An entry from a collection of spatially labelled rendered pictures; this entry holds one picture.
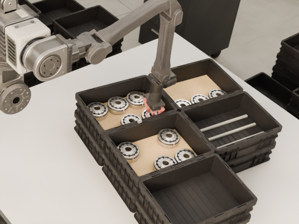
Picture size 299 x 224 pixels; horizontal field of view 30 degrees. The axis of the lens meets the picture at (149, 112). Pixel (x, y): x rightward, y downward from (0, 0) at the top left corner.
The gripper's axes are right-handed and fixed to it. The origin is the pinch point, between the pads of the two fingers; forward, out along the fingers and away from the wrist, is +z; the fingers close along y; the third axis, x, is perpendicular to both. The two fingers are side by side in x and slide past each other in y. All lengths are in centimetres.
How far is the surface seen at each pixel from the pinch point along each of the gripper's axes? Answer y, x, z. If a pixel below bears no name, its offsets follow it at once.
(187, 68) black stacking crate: 23.2, -31.7, -4.8
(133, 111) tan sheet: 8.5, 5.1, 4.1
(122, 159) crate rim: -28.2, 28.4, -4.7
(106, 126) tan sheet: 2.6, 22.1, 4.6
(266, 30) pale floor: 160, -209, 79
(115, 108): 10.5, 14.0, 1.4
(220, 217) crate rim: -69, 4, -4
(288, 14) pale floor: 178, -248, 78
